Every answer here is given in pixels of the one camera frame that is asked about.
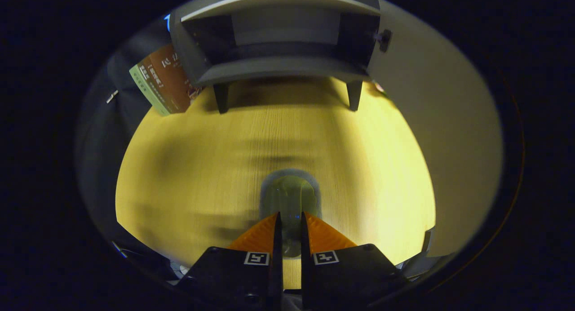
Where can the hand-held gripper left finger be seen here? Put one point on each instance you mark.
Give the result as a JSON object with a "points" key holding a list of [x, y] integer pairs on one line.
{"points": [[233, 279]]}

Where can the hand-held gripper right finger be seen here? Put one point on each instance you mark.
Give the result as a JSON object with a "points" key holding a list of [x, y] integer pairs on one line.
{"points": [[350, 279]]}

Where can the clear translucent cup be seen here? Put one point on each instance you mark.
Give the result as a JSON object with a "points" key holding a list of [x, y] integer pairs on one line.
{"points": [[289, 194]]}

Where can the black backdrop cloth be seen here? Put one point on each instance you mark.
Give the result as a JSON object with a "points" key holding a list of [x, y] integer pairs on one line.
{"points": [[103, 144]]}

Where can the brown book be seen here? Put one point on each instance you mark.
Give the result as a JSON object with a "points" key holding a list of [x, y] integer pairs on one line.
{"points": [[168, 77]]}

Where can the grey cabinet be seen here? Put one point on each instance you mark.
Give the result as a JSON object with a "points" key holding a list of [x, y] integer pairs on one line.
{"points": [[278, 70]]}

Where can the silver clip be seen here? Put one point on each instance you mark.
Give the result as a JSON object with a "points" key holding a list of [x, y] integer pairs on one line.
{"points": [[112, 96]]}

